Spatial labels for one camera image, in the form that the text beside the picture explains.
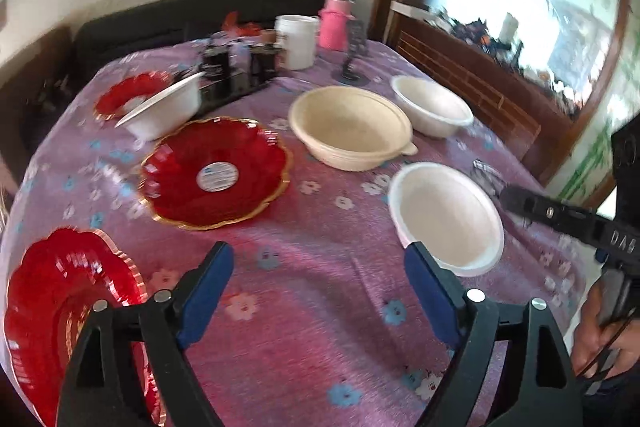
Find large red scalloped glass plate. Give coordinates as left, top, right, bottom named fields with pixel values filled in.
left=2, top=227, right=166, bottom=427

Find small black box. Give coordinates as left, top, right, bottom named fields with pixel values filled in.
left=202, top=46, right=231, bottom=80
left=250, top=44, right=281, bottom=78

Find white paper bowl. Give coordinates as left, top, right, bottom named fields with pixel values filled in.
left=115, top=71, right=207, bottom=142
left=391, top=75, right=474, bottom=138
left=388, top=162, right=505, bottom=278

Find beige bowl with lip tab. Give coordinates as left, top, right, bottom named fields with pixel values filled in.
left=288, top=86, right=418, bottom=172

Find person's right hand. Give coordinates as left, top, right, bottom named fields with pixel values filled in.
left=570, top=279, right=640, bottom=383

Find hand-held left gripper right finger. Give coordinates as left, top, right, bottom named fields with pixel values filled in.
left=404, top=241, right=586, bottom=427

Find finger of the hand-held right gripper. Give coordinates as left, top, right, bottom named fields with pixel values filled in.
left=500, top=185, right=608, bottom=244

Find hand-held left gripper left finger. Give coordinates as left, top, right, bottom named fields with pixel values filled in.
left=57, top=241, right=236, bottom=427

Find pile of small clutter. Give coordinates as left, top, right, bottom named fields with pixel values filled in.
left=430, top=7, right=566, bottom=94

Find black sofa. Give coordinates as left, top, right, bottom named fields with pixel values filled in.
left=75, top=0, right=331, bottom=68

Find purple floral tablecloth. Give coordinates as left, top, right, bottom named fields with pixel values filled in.
left=0, top=38, right=591, bottom=427

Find pink sleeved water bottle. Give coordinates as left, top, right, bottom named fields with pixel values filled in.
left=318, top=0, right=357, bottom=52

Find black phone stand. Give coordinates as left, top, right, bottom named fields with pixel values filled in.
left=334, top=19, right=373, bottom=86

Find small red glass plate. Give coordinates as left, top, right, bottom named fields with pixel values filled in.
left=94, top=71, right=173, bottom=120

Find white plastic jar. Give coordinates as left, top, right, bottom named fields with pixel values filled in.
left=275, top=14, right=320, bottom=70

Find clear eyeglasses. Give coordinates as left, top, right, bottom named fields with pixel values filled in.
left=470, top=159, right=507, bottom=198

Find white flat box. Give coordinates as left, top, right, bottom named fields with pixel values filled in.
left=390, top=1, right=432, bottom=18

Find wooden cabinet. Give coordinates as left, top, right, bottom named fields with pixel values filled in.
left=385, top=2, right=576, bottom=172

